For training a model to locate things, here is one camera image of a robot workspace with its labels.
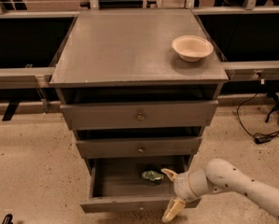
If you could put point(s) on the crushed green can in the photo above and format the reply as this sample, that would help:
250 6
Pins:
152 176

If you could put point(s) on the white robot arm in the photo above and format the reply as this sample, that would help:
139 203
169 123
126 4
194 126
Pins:
218 176

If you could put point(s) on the black power adapter with cable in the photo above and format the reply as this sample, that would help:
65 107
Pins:
258 138

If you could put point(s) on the grey middle drawer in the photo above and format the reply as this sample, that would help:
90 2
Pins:
138 147

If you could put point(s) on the black object at floor corner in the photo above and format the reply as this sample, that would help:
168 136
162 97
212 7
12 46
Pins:
7 219

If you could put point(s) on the grey wooden drawer cabinet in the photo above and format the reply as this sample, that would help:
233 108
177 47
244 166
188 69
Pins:
126 56

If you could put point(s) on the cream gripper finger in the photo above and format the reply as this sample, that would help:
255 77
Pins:
174 207
172 175

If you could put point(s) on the grey top drawer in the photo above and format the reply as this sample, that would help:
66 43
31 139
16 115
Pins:
139 115

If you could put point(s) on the grey open bottom drawer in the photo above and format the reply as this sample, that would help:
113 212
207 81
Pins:
117 183

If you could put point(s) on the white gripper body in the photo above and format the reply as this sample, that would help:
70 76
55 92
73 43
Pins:
181 187

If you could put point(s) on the beige bowl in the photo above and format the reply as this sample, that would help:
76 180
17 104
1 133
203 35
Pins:
192 48

